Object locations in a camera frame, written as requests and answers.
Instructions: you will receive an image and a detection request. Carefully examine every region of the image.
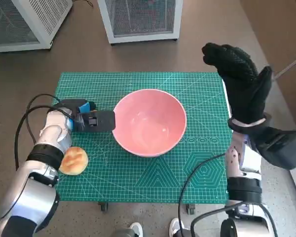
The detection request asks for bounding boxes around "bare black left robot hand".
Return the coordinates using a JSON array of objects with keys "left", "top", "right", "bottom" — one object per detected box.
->
[{"left": 73, "top": 100, "right": 117, "bottom": 133}]

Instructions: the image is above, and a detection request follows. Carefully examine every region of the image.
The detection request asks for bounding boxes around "green cutting mat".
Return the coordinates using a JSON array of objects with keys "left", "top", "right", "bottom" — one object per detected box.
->
[{"left": 45, "top": 71, "right": 234, "bottom": 204}]

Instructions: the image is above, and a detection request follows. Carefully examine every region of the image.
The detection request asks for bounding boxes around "round toy bread bun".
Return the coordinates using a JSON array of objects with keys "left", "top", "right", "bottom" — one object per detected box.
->
[{"left": 58, "top": 146, "right": 89, "bottom": 176}]

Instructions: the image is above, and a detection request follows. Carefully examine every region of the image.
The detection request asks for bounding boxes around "grey chair leg with caster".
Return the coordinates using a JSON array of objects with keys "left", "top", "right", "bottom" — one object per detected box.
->
[{"left": 271, "top": 46, "right": 296, "bottom": 82}]

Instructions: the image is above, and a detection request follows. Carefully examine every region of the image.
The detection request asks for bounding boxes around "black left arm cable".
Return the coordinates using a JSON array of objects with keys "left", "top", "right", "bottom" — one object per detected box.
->
[
  {"left": 25, "top": 93, "right": 63, "bottom": 144},
  {"left": 14, "top": 106, "right": 72, "bottom": 171}
]

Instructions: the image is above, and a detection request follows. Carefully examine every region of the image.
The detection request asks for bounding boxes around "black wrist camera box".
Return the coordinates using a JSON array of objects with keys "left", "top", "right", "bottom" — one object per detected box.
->
[
  {"left": 53, "top": 98, "right": 88, "bottom": 111},
  {"left": 246, "top": 125, "right": 296, "bottom": 171}
]

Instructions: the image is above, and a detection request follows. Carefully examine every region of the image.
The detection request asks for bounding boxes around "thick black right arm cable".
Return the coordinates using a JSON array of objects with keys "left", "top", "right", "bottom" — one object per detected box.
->
[{"left": 189, "top": 203, "right": 278, "bottom": 237}]

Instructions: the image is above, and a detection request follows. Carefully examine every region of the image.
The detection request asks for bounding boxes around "pink bowl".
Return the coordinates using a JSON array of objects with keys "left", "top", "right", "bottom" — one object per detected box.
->
[{"left": 112, "top": 89, "right": 187, "bottom": 158}]

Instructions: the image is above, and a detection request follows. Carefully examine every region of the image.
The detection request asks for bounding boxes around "thin black floor cable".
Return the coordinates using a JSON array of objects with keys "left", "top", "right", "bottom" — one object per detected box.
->
[{"left": 72, "top": 0, "right": 95, "bottom": 8}]

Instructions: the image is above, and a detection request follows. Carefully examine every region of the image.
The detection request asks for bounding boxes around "white mesh front cabinet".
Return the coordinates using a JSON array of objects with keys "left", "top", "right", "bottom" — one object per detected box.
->
[{"left": 97, "top": 0, "right": 184, "bottom": 44}]

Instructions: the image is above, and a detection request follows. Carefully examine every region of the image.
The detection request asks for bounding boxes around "white cabinet with perforated side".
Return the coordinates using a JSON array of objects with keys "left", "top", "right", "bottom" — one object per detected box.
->
[{"left": 0, "top": 0, "right": 74, "bottom": 53}]

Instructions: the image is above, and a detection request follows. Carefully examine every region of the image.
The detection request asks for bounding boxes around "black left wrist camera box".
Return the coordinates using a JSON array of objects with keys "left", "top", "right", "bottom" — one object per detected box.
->
[{"left": 53, "top": 98, "right": 88, "bottom": 111}]

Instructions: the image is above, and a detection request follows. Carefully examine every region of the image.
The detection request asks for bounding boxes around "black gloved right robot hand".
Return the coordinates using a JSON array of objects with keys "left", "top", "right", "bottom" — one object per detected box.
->
[{"left": 201, "top": 42, "right": 273, "bottom": 124}]

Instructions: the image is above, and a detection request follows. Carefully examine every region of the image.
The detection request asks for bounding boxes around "white shoe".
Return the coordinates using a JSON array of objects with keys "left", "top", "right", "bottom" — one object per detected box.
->
[
  {"left": 129, "top": 221, "right": 144, "bottom": 237},
  {"left": 168, "top": 217, "right": 186, "bottom": 237}
]

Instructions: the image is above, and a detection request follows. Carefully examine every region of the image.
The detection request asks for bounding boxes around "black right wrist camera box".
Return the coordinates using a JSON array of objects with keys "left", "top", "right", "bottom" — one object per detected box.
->
[{"left": 246, "top": 125, "right": 296, "bottom": 171}]

